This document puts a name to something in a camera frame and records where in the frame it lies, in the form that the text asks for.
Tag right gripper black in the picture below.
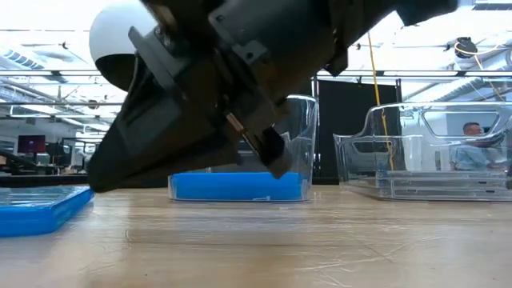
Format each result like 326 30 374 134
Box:
127 0 335 180

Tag clear plastic bin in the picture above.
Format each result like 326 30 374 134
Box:
167 94 319 203
333 101 512 202

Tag black jewel case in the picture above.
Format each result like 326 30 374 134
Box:
378 178 512 192
375 170 512 181

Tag black backdrop curtain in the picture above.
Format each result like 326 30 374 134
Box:
275 78 402 186

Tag white globe lamp black base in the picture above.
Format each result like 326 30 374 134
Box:
88 0 158 92

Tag red-screen monitor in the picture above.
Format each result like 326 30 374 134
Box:
17 134 47 155

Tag person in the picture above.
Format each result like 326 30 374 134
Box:
450 122 503 172

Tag black background workstation frame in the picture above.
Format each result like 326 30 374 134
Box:
45 136 99 171

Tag yellow cable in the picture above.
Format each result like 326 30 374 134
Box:
366 31 395 172

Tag grey ceiling air duct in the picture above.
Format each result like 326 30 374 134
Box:
0 41 50 71

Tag black ceiling cord reel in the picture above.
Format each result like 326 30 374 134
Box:
454 36 480 60

